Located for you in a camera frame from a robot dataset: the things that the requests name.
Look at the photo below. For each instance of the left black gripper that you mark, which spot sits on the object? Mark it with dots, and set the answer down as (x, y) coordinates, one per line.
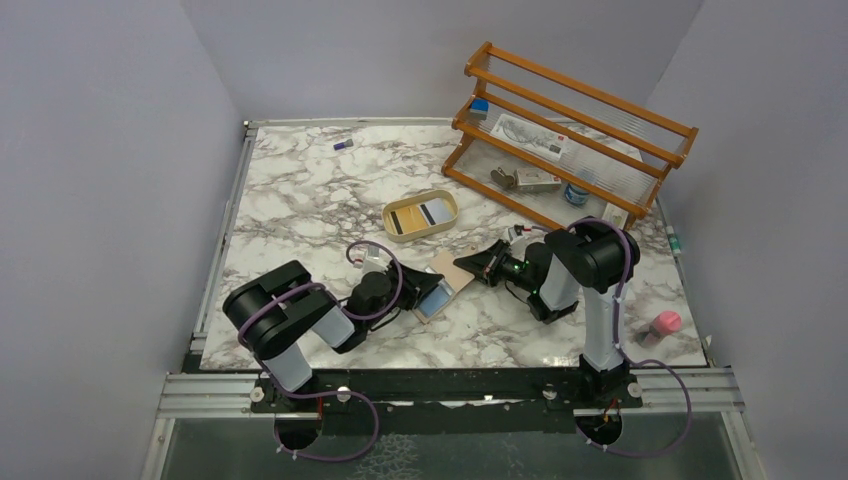
(411, 291)

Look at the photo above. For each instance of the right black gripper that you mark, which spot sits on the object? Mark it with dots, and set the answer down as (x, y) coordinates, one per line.
(493, 262)

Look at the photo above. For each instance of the beige card holder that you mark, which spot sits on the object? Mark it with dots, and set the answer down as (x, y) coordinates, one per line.
(458, 279)

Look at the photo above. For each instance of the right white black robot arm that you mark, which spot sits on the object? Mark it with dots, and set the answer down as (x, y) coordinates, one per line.
(591, 257)

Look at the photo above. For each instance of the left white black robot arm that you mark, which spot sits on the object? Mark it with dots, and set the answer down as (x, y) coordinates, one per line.
(272, 312)

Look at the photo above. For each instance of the yellow card with black stripe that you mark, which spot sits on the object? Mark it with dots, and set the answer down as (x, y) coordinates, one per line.
(407, 219)

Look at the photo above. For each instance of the grey card in tray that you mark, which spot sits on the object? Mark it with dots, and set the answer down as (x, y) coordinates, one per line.
(436, 211)

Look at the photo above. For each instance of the beige oval tray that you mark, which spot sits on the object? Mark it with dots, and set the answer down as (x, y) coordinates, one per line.
(417, 200)

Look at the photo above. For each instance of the metal binder clip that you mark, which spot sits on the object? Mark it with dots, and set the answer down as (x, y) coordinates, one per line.
(505, 180)

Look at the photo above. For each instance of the small grey box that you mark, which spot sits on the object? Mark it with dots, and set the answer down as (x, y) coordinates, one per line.
(534, 180)

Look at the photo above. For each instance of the blue white small jar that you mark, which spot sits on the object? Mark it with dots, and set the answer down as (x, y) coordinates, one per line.
(576, 195)

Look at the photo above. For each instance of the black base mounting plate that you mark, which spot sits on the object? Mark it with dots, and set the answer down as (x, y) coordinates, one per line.
(442, 401)

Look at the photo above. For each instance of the clear printed packet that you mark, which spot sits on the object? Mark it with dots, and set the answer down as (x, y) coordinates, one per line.
(529, 137)

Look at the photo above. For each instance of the green white small box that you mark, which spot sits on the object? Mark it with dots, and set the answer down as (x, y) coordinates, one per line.
(615, 215)

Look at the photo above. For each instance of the orange wooden shelf rack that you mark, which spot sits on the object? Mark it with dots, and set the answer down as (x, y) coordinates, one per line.
(619, 151)

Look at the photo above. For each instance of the blue grey eraser block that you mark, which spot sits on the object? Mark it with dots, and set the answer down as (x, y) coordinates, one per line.
(478, 109)

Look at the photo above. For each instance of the green white tube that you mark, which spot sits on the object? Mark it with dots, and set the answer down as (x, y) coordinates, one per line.
(673, 240)

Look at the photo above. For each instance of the pink round cap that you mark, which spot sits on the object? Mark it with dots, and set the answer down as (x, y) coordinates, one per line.
(663, 325)

